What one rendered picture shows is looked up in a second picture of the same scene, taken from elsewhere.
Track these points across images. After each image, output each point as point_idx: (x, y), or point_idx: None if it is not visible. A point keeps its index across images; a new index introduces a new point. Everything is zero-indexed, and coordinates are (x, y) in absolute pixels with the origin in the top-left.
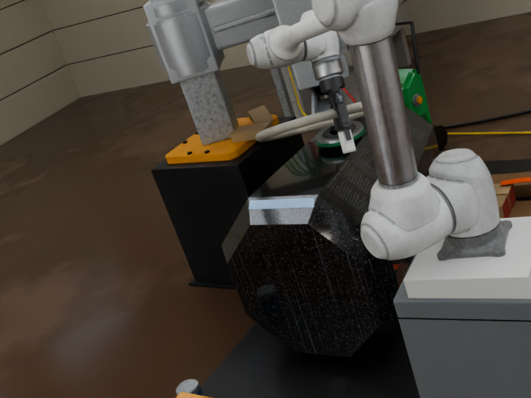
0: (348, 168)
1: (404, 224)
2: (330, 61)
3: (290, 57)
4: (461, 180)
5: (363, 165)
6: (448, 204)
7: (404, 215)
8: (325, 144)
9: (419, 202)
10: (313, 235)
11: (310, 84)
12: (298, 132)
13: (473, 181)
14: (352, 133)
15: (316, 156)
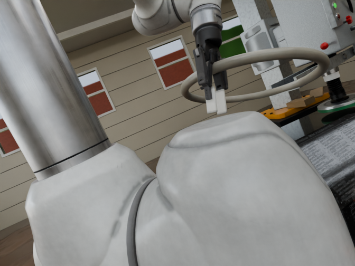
0: (326, 131)
1: (36, 252)
2: (197, 11)
3: (148, 15)
4: (169, 200)
5: (349, 130)
6: (130, 249)
7: (33, 235)
8: (320, 111)
9: (39, 222)
10: None
11: (303, 61)
12: (254, 97)
13: (196, 216)
14: (346, 102)
15: (312, 120)
